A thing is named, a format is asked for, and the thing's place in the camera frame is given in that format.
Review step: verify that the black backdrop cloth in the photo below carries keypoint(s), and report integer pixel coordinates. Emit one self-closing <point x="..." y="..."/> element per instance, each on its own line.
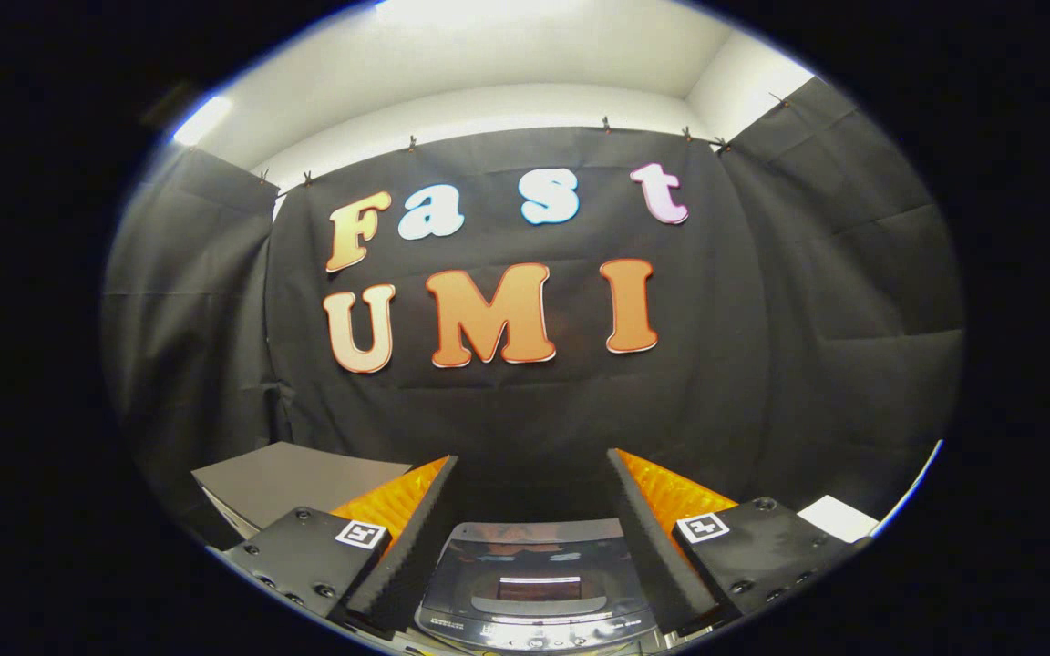
<point x="808" y="319"/>

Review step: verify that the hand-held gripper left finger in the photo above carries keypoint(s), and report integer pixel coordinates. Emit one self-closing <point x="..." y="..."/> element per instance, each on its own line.
<point x="416" y="547"/>

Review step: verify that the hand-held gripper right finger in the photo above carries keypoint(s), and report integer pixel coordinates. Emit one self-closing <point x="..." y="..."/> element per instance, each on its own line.
<point x="651" y="551"/>

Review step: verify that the white side surface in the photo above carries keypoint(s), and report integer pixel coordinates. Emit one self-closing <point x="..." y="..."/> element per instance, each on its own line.
<point x="839" y="519"/>

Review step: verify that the dark grey board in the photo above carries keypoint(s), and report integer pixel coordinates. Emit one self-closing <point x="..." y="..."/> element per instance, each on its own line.
<point x="297" y="478"/>

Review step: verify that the dark washing machine lid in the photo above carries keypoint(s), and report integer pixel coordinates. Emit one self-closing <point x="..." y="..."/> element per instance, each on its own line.
<point x="534" y="560"/>

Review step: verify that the grey washing machine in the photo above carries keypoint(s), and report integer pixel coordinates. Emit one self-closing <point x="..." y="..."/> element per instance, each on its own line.
<point x="534" y="633"/>

